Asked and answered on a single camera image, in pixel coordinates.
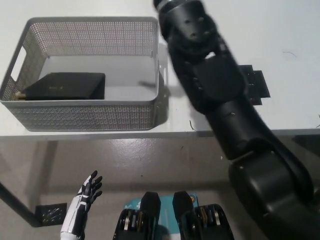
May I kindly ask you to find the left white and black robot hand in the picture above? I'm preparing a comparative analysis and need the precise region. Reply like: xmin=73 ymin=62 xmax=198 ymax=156
xmin=60 ymin=170 xmax=104 ymax=237

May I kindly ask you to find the black hardcover notebook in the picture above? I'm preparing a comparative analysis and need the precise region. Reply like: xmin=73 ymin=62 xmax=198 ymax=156
xmin=15 ymin=72 xmax=106 ymax=101

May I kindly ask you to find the black table foot plate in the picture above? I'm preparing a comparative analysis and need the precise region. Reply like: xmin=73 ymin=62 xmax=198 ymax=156
xmin=34 ymin=202 xmax=68 ymax=225

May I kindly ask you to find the black metal table leg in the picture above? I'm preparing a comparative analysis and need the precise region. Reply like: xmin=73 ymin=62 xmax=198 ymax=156
xmin=0 ymin=181 xmax=41 ymax=228

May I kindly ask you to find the grey perforated plastic basket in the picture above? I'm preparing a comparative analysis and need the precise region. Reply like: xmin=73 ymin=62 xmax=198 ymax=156
xmin=0 ymin=16 xmax=169 ymax=133

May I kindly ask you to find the black tape patch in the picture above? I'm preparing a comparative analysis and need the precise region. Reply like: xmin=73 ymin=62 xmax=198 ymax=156
xmin=237 ymin=64 xmax=271 ymax=106

